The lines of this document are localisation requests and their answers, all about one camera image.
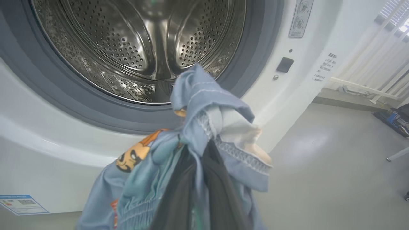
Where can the black blue equipment base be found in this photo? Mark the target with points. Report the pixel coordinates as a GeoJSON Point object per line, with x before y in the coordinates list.
{"type": "Point", "coordinates": [394, 121]}

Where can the grey warning sticker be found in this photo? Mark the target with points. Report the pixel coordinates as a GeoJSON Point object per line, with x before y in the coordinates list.
{"type": "Point", "coordinates": [301, 17]}

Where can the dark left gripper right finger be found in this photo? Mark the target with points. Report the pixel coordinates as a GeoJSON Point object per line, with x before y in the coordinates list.
{"type": "Point", "coordinates": [220, 195]}

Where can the white metal leg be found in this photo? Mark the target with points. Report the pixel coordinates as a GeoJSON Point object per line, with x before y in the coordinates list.
{"type": "Point", "coordinates": [397, 155]}

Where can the grey rubber door gasket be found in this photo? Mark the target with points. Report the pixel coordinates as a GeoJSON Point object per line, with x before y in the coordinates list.
{"type": "Point", "coordinates": [96, 111]}

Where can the blue white energy label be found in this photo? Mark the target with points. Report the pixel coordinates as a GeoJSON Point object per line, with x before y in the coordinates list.
{"type": "Point", "coordinates": [22, 204]}

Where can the white washing machine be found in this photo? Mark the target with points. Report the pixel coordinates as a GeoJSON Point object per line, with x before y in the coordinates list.
{"type": "Point", "coordinates": [48, 127]}

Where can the white railing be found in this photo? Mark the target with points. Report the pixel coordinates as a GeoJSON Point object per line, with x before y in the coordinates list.
{"type": "Point", "coordinates": [364, 87]}

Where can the black text label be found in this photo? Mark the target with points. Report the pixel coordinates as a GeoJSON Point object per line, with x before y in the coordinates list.
{"type": "Point", "coordinates": [326, 67]}

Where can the perforated steel drum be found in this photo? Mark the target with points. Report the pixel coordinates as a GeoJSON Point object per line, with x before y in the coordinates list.
{"type": "Point", "coordinates": [127, 38]}

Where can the blue bear print garment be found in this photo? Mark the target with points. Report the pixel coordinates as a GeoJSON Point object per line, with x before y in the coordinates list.
{"type": "Point", "coordinates": [204, 99]}

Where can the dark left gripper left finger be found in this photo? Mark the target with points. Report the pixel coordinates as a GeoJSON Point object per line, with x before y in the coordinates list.
{"type": "Point", "coordinates": [179, 191]}

